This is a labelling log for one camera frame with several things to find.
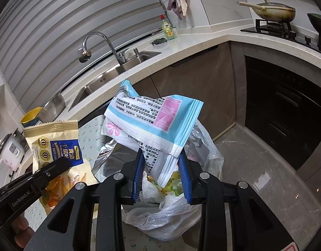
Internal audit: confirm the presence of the purple cloth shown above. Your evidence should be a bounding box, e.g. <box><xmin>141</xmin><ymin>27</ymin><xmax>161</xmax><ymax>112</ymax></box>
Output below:
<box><xmin>166</xmin><ymin>0</ymin><xmax>183</xmax><ymax>21</ymax></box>

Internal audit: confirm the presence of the black built-in oven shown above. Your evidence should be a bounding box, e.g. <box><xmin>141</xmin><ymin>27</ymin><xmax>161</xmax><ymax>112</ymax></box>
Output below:
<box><xmin>244</xmin><ymin>55</ymin><xmax>321</xmax><ymax>170</ymax></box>

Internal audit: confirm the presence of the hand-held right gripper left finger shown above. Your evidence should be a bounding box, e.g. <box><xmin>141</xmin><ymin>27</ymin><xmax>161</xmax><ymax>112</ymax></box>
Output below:
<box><xmin>45</xmin><ymin>150</ymin><xmax>146</xmax><ymax>251</ymax></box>

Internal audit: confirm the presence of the blue pink white packet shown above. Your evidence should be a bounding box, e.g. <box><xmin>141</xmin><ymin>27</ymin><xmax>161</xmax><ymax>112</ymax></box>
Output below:
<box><xmin>101</xmin><ymin>80</ymin><xmax>204</xmax><ymax>189</ymax></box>

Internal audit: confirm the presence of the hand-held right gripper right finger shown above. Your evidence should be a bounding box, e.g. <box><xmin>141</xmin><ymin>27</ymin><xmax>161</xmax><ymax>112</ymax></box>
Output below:
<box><xmin>178</xmin><ymin>152</ymin><xmax>293</xmax><ymax>251</ymax></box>

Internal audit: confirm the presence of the floral tablecloth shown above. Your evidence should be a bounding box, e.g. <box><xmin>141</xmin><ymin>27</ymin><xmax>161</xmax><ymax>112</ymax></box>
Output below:
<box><xmin>24</xmin><ymin>114</ymin><xmax>187</xmax><ymax>251</ymax></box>

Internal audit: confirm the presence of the grey window blind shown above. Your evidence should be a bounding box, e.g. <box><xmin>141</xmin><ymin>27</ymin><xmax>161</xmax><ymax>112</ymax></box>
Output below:
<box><xmin>0</xmin><ymin>0</ymin><xmax>174</xmax><ymax>110</ymax></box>

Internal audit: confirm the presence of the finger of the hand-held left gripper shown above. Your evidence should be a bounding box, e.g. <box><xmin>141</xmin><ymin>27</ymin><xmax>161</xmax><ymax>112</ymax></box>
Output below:
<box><xmin>0</xmin><ymin>158</ymin><xmax>71</xmax><ymax>196</ymax></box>

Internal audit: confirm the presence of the cream pan with lid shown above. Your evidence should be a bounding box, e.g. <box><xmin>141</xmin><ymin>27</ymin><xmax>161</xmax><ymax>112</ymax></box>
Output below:
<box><xmin>239</xmin><ymin>0</ymin><xmax>296</xmax><ymax>23</ymax></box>

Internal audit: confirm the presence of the yellow blue colander basin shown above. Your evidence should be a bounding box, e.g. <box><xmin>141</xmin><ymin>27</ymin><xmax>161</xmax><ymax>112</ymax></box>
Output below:
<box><xmin>20</xmin><ymin>107</ymin><xmax>44</xmax><ymax>126</ymax></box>

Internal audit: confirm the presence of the stainless steel sink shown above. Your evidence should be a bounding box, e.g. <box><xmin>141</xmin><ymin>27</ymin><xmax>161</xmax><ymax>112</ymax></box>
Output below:
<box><xmin>69</xmin><ymin>50</ymin><xmax>162</xmax><ymax>111</ymax></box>

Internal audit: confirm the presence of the white rice cooker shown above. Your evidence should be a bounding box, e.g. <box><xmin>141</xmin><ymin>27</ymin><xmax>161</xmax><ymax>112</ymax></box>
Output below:
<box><xmin>0</xmin><ymin>133</ymin><xmax>26</xmax><ymax>166</ymax></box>

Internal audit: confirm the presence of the black wok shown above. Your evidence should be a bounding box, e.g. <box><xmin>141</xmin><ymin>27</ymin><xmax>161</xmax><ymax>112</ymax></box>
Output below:
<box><xmin>307</xmin><ymin>13</ymin><xmax>321</xmax><ymax>36</ymax></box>

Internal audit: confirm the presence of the chrome faucet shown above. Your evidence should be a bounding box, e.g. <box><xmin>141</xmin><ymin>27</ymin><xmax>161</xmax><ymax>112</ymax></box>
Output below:
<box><xmin>79</xmin><ymin>31</ymin><xmax>125</xmax><ymax>64</ymax></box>

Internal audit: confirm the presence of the green dish soap bottle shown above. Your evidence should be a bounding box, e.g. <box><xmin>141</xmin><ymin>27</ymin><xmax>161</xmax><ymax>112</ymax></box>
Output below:
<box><xmin>160</xmin><ymin>16</ymin><xmax>177</xmax><ymax>41</ymax></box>

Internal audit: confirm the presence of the cream snack bag blue label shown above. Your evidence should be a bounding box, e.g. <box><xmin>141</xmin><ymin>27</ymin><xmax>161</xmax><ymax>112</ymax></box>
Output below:
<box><xmin>22</xmin><ymin>120</ymin><xmax>98</xmax><ymax>210</ymax></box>

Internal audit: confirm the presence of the white tissue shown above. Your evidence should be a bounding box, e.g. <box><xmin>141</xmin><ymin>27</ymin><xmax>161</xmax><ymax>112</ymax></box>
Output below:
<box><xmin>141</xmin><ymin>178</ymin><xmax>166</xmax><ymax>203</ymax></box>

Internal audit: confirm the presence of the black gas stove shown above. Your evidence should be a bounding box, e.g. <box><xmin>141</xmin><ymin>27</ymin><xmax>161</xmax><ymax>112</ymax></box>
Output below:
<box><xmin>240</xmin><ymin>18</ymin><xmax>321</xmax><ymax>55</ymax></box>

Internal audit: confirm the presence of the trash bin with clear liner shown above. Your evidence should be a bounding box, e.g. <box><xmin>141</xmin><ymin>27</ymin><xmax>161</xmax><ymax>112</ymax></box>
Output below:
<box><xmin>92</xmin><ymin>120</ymin><xmax>225</xmax><ymax>241</ymax></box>

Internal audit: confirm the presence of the person's left hand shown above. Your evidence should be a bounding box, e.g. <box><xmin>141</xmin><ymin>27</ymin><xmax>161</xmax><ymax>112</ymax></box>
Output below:
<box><xmin>14</xmin><ymin>211</ymin><xmax>36</xmax><ymax>246</ymax></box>

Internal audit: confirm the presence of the brown base cabinet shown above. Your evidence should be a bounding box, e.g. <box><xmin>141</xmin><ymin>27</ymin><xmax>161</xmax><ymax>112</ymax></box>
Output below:
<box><xmin>134</xmin><ymin>42</ymin><xmax>245</xmax><ymax>140</ymax></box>

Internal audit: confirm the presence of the yellow green wet wipes packet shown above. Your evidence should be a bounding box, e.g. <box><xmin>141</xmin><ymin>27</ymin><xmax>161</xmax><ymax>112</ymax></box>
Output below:
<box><xmin>147</xmin><ymin>171</ymin><xmax>186</xmax><ymax>196</ymax></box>

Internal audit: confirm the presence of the stainless steel colander bowl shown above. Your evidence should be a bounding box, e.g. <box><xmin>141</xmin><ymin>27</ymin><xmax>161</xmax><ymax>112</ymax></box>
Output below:
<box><xmin>37</xmin><ymin>91</ymin><xmax>66</xmax><ymax>123</ymax></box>

